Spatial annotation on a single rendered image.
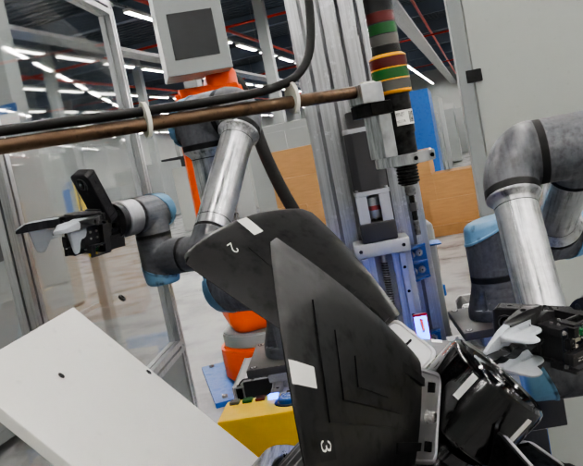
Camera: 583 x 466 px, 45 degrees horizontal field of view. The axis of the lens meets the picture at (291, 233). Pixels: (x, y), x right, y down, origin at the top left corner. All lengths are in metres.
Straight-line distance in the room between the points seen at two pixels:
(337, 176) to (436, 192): 8.40
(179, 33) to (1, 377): 4.24
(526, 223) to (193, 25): 3.86
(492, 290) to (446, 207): 8.52
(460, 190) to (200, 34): 6.03
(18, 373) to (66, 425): 0.07
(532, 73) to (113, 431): 2.21
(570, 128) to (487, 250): 0.45
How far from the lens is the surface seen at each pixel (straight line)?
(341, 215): 1.80
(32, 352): 0.79
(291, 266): 0.55
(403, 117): 0.83
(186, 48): 4.85
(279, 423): 1.25
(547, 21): 2.75
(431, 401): 0.73
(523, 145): 1.29
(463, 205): 10.18
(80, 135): 0.68
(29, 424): 0.70
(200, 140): 1.69
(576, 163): 1.31
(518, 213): 1.25
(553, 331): 1.03
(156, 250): 1.50
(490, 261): 1.67
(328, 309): 0.56
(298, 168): 9.03
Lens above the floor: 1.50
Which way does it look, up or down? 6 degrees down
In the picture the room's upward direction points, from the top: 11 degrees counter-clockwise
